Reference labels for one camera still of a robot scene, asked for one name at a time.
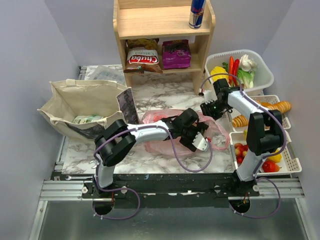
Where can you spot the green bok choy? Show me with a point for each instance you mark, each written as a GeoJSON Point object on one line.
{"type": "Point", "coordinates": [246, 78]}

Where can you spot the Chuba cassava chips bag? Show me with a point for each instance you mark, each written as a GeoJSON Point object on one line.
{"type": "Point", "coordinates": [142, 56]}

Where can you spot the clear plastic parts box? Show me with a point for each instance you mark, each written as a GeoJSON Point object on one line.
{"type": "Point", "coordinates": [106, 72]}

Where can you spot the silver open-end wrench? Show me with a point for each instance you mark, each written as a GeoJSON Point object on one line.
{"type": "Point", "coordinates": [93, 164]}

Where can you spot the white tray with fruit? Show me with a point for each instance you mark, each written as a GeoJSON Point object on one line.
{"type": "Point", "coordinates": [288, 164]}

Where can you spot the purple snack bag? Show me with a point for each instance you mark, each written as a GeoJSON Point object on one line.
{"type": "Point", "coordinates": [176, 54]}

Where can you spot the green white food packet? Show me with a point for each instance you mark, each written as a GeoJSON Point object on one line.
{"type": "Point", "coordinates": [83, 119]}

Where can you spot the white garlic bulb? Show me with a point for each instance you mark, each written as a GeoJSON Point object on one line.
{"type": "Point", "coordinates": [247, 64]}

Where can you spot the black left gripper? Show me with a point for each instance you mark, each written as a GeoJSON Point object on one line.
{"type": "Point", "coordinates": [188, 143]}

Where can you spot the orange carrot from bag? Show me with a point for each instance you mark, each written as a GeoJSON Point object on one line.
{"type": "Point", "coordinates": [230, 70]}

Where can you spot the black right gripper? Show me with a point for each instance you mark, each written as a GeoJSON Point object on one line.
{"type": "Point", "coordinates": [205, 109]}

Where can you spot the yellow napa cabbage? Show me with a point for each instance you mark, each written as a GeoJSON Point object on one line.
{"type": "Point", "coordinates": [217, 73]}

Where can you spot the white tray with bread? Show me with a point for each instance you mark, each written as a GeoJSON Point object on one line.
{"type": "Point", "coordinates": [271, 99]}

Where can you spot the canvas tote bag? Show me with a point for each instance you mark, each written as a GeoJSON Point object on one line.
{"type": "Point", "coordinates": [72, 98]}

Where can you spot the red chili pepper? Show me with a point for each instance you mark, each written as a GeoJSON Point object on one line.
{"type": "Point", "coordinates": [235, 71]}

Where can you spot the Red Bull can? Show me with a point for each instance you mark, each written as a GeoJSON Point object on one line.
{"type": "Point", "coordinates": [196, 13]}

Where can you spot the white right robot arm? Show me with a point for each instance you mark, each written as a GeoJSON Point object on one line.
{"type": "Point", "coordinates": [265, 132]}

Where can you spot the red lychee fruit bunch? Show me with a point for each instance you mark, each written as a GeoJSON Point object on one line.
{"type": "Point", "coordinates": [240, 152]}

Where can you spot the yellow bell pepper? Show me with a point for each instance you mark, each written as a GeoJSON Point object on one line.
{"type": "Point", "coordinates": [275, 158]}

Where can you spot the pink plastic grocery bag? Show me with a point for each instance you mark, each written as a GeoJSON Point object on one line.
{"type": "Point", "coordinates": [219, 137]}

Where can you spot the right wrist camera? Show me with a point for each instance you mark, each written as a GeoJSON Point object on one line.
{"type": "Point", "coordinates": [208, 95]}

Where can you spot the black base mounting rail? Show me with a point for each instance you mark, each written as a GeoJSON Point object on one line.
{"type": "Point", "coordinates": [153, 191]}

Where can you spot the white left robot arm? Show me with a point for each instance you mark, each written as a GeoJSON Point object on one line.
{"type": "Point", "coordinates": [115, 142]}

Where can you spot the white vegetable basket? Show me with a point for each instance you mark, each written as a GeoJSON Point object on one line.
{"type": "Point", "coordinates": [263, 76]}

